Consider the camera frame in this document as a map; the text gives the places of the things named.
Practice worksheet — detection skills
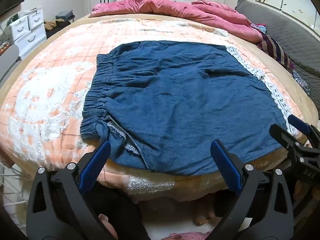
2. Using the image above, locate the black cloth heap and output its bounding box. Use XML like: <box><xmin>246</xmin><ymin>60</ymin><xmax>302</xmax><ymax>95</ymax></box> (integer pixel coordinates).
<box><xmin>46</xmin><ymin>20</ymin><xmax>73</xmax><ymax>39</ymax></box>

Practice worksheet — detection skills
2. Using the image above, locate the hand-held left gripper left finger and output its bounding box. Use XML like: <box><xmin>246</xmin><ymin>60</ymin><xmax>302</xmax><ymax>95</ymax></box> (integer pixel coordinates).
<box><xmin>26</xmin><ymin>140</ymin><xmax>112</xmax><ymax>240</ymax></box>

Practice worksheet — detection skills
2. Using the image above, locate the blue denim pants lace trim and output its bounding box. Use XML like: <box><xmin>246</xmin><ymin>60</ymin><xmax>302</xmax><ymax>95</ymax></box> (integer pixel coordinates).
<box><xmin>80</xmin><ymin>40</ymin><xmax>299</xmax><ymax>177</ymax></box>

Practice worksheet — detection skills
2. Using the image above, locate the peach printed blanket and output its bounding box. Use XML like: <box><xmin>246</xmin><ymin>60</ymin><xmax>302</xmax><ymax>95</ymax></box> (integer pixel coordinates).
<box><xmin>0</xmin><ymin>17</ymin><xmax>313</xmax><ymax>200</ymax></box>

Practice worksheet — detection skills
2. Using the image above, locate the pink quilt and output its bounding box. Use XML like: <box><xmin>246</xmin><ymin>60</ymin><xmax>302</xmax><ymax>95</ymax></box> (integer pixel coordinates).
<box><xmin>89</xmin><ymin>0</ymin><xmax>264</xmax><ymax>43</ymax></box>

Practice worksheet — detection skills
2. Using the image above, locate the folded clothes pile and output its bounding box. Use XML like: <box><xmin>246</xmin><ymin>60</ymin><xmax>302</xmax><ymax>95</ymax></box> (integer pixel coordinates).
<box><xmin>55</xmin><ymin>10</ymin><xmax>75</xmax><ymax>23</ymax></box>

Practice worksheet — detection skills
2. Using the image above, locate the grey quilted headboard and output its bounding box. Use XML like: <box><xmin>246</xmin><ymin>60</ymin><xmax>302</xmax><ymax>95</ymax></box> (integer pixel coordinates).
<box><xmin>235</xmin><ymin>0</ymin><xmax>320</xmax><ymax>98</ymax></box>

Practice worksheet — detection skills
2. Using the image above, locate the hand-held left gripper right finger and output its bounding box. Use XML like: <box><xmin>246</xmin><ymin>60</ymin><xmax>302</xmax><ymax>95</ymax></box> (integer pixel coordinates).
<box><xmin>210</xmin><ymin>139</ymin><xmax>295</xmax><ymax>240</ymax></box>

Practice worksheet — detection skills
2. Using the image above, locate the floral cloth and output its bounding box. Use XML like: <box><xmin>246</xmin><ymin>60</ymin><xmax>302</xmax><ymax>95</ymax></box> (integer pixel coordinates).
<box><xmin>291</xmin><ymin>70</ymin><xmax>310</xmax><ymax>95</ymax></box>

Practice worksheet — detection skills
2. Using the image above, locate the white drawer unit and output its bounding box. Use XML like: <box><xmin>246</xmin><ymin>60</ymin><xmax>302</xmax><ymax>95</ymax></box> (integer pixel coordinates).
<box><xmin>9</xmin><ymin>9</ymin><xmax>47</xmax><ymax>57</ymax></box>

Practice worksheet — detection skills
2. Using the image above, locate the white wire rack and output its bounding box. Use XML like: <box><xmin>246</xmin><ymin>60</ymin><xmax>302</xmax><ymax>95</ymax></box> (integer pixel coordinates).
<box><xmin>0</xmin><ymin>160</ymin><xmax>33</xmax><ymax>210</ymax></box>

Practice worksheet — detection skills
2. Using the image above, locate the pink dotted cloth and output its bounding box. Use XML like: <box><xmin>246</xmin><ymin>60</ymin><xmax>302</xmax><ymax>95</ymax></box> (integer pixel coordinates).
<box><xmin>169</xmin><ymin>231</ymin><xmax>212</xmax><ymax>240</ymax></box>

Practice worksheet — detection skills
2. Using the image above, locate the grey chair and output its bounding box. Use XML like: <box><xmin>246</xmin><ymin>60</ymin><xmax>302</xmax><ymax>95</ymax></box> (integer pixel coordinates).
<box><xmin>0</xmin><ymin>45</ymin><xmax>20</xmax><ymax>83</ymax></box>

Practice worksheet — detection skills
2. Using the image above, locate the striped dark cloth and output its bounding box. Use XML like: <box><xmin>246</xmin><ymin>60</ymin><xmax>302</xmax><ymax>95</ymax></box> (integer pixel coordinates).
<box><xmin>256</xmin><ymin>34</ymin><xmax>297</xmax><ymax>73</ymax></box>

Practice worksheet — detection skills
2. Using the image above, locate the beige bed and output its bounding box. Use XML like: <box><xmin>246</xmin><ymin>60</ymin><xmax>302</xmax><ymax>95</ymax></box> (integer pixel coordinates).
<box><xmin>0</xmin><ymin>12</ymin><xmax>319</xmax><ymax>205</ymax></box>

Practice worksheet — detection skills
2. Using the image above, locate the person's black clothing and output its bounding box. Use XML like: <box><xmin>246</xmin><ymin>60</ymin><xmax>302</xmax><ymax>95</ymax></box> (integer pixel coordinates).
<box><xmin>94</xmin><ymin>184</ymin><xmax>153</xmax><ymax>240</ymax></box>

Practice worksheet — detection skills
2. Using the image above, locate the brown plush toy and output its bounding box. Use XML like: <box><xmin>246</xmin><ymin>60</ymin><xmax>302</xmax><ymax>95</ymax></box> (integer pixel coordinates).
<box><xmin>44</xmin><ymin>20</ymin><xmax>57</xmax><ymax>32</ymax></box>

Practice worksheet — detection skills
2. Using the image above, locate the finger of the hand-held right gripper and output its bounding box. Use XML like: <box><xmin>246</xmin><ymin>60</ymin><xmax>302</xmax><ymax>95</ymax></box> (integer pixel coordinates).
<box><xmin>287</xmin><ymin>114</ymin><xmax>320</xmax><ymax>147</ymax></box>
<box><xmin>269</xmin><ymin>124</ymin><xmax>305</xmax><ymax>161</ymax></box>

